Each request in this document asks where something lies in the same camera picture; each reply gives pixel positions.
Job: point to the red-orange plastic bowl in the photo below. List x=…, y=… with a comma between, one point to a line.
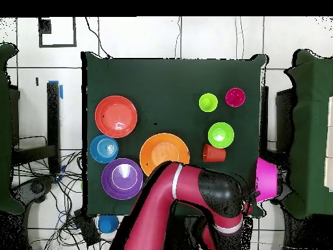
x=115, y=116

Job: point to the green plastic cup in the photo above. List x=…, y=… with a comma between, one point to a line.
x=208, y=102

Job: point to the dark grey office chair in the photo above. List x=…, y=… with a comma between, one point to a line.
x=285, y=191
x=36, y=187

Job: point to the black frame with blue tape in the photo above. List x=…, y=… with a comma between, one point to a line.
x=53, y=117

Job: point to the black furniture panel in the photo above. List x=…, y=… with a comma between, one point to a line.
x=283, y=119
x=14, y=117

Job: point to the magenta pink plastic bowl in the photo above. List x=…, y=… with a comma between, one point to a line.
x=266, y=179

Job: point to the orange-red plastic cup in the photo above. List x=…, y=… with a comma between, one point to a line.
x=214, y=154

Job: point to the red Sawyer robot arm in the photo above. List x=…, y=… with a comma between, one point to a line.
x=156, y=208

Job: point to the orange plastic bowl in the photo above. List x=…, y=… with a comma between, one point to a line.
x=161, y=151

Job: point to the green cloth side table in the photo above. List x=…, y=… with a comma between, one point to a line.
x=5, y=130
x=312, y=130

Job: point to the purple plastic bowl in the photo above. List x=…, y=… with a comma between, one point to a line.
x=122, y=179

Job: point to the black box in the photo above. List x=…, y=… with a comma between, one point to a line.
x=87, y=229

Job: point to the black post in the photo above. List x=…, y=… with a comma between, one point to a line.
x=264, y=117

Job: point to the dark green tablecloth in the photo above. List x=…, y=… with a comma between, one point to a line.
x=169, y=70

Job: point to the blue plastic cup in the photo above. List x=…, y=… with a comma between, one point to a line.
x=108, y=224

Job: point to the blue plastic bowl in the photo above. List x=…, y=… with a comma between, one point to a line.
x=104, y=149

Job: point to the green plastic bowl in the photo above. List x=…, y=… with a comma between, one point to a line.
x=221, y=135

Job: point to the beige boxes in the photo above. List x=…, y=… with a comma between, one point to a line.
x=330, y=156

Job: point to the crimson pink plastic cup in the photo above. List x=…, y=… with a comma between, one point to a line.
x=235, y=97

